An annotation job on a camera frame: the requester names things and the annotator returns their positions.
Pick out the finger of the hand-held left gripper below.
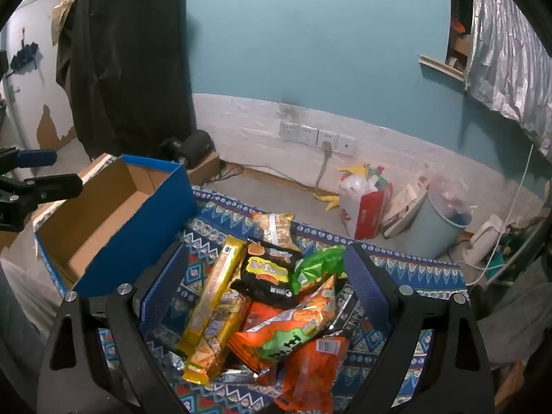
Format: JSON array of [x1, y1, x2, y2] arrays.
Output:
[[0, 148, 58, 170], [0, 173, 83, 233]]

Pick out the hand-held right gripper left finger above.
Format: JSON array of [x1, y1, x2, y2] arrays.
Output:
[[37, 241, 190, 414]]

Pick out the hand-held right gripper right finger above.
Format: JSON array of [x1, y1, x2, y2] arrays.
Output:
[[343, 243, 493, 414]]

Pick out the silver snack packet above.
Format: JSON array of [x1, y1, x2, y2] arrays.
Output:
[[332, 280, 367, 337]]

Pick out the long yellow snack packet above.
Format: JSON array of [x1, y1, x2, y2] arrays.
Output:
[[178, 236, 246, 354]]

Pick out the blue cardboard box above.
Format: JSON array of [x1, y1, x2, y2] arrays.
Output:
[[33, 153, 199, 298]]

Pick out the wide yellow snack packet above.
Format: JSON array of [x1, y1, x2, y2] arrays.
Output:
[[181, 289, 253, 386]]

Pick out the orange and green snack packet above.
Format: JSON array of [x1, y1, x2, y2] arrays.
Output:
[[226, 276, 339, 374]]

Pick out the black snack packet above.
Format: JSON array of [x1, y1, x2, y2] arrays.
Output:
[[230, 239, 305, 309]]

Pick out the plain orange snack packet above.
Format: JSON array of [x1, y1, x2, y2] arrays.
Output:
[[274, 334, 350, 414]]

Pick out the clear nut snack packet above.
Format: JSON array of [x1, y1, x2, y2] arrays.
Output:
[[252, 212, 300, 253]]

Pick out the blue patterned blanket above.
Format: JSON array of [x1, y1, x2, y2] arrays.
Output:
[[32, 153, 471, 414]]

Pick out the white door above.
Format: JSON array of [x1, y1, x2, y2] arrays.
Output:
[[0, 0, 80, 151]]

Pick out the red paper bag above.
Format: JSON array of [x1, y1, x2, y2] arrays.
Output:
[[354, 183, 394, 241]]

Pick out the light blue trash bin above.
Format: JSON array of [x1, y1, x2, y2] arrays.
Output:
[[407, 179, 475, 259]]

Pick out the white paper packaging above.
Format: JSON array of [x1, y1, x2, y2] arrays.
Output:
[[382, 175, 431, 239]]

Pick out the banana peel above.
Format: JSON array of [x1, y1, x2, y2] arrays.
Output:
[[313, 192, 341, 211]]

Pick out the dark blue umbrella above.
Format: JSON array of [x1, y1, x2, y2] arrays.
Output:
[[9, 39, 41, 72]]

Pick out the white electric kettle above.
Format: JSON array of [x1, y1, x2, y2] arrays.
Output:
[[463, 215, 505, 268]]

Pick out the small brown cardboard box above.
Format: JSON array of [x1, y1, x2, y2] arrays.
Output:
[[185, 152, 221, 186]]

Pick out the black cloth-covered wardrobe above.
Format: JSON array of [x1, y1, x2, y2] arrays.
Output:
[[55, 0, 195, 160]]

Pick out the black round device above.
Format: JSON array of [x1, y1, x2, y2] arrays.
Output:
[[159, 130, 215, 169]]

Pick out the grey cloth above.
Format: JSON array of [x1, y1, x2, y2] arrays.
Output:
[[468, 254, 552, 363]]

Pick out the wooden window sill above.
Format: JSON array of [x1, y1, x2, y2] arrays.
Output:
[[418, 54, 466, 82]]

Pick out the silver foil curtain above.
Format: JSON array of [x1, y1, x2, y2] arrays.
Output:
[[463, 0, 552, 158]]

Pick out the grey plug cable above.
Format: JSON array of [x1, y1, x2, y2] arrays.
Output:
[[313, 140, 333, 197]]

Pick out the white cable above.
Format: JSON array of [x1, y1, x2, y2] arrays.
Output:
[[468, 144, 535, 285]]

